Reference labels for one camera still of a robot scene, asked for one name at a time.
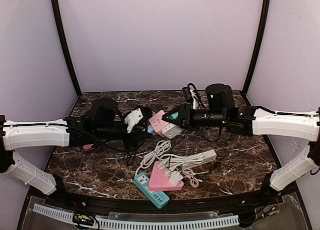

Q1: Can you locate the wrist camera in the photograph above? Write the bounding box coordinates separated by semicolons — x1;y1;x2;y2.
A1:
124;106;153;133
182;83;205;110

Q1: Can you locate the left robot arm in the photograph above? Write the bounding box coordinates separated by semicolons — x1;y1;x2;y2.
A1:
0;98;152;196

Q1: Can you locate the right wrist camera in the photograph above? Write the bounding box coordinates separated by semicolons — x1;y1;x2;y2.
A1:
182;83;205;110

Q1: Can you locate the light pink charger block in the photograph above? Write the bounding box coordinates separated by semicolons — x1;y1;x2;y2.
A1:
147;125;156;135

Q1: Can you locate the teal charger plug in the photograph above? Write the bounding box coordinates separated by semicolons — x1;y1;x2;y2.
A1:
167;112;179;122

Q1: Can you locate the black frame post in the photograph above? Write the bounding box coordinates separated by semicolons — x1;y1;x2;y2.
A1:
241;0;271;96
50;0;82;98

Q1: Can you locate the pink triangular power strip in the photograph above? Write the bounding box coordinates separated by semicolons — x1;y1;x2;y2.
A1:
148;161;184;191

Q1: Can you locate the pink cube socket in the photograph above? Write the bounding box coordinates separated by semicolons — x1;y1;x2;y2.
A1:
148;110;169;137

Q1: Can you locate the black front rail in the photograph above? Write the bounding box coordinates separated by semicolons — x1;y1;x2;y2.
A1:
49;189;273;218

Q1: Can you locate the white usb charger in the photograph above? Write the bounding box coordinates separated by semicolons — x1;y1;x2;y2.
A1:
169;171;184;187

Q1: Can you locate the left circuit board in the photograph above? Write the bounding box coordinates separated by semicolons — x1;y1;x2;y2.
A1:
72;213;95;225

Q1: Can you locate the white slotted cable duct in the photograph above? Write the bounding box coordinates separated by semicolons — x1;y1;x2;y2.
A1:
32;202;241;229

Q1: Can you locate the white power strip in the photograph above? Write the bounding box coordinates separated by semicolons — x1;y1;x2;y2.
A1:
181;149;217;170

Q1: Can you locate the pink usb cable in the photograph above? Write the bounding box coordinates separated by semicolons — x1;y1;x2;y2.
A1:
181;167;204;190

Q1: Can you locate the left black frame post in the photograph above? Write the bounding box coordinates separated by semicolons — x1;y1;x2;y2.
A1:
50;0;82;98

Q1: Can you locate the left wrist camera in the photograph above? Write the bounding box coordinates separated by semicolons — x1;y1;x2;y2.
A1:
124;106;153;133

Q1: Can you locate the teal power strip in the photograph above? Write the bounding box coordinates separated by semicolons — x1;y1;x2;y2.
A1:
133;173;170;209

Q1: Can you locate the white cube socket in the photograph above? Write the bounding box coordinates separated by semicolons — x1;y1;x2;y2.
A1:
161;123;182;139

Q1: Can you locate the white coiled power cord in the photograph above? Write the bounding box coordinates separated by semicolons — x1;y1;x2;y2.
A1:
134;139;206;177

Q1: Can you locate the right black frame post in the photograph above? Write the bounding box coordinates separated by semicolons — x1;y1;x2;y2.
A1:
241;0;271;96

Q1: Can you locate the bright pink plug adapter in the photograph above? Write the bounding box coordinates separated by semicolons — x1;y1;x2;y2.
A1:
83;144;95;152

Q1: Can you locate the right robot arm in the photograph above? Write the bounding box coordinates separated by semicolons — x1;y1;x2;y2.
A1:
162;84;320;193

